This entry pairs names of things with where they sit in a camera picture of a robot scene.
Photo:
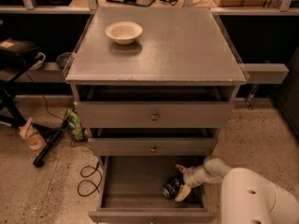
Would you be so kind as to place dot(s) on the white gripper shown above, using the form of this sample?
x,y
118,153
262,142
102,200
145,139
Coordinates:
x,y
190,178

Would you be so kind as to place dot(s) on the blue pepsi can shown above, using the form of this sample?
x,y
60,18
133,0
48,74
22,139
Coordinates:
x,y
172,186

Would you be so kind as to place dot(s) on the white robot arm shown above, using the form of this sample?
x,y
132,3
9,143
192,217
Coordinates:
x,y
246,197

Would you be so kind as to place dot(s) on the brass middle drawer knob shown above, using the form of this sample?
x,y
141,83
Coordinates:
x,y
153,149

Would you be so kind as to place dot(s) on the brass drawer knob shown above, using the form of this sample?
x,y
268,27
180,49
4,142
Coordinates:
x,y
153,149
154,116

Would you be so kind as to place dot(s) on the grey bottom drawer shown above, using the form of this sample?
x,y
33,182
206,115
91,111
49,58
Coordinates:
x,y
132,192

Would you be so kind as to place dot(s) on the grey drawer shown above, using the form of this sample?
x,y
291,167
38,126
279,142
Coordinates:
x,y
137,142
132,192
132,108

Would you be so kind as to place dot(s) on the grey middle drawer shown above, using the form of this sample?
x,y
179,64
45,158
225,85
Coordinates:
x,y
137,142

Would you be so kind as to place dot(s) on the brass top drawer knob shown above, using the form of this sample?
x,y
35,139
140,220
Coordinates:
x,y
154,116

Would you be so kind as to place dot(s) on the grey drawer cabinet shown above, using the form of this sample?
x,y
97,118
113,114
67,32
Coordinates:
x,y
179,48

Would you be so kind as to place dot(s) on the grey top drawer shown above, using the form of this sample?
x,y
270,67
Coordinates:
x,y
132,108

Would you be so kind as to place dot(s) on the green chip bag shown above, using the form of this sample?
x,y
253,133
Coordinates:
x,y
74,126

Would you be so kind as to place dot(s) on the black stand leg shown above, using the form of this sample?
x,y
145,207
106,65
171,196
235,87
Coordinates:
x,y
52,137

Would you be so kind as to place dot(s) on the pink plastic bag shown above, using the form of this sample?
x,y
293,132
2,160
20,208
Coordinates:
x,y
32,137

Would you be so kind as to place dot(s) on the white paper bowl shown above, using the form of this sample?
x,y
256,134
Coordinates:
x,y
124,32

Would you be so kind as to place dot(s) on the dark blue bowl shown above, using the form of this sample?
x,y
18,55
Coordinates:
x,y
64,59

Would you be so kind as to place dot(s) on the white cup on shelf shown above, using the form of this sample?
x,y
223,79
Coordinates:
x,y
40,58

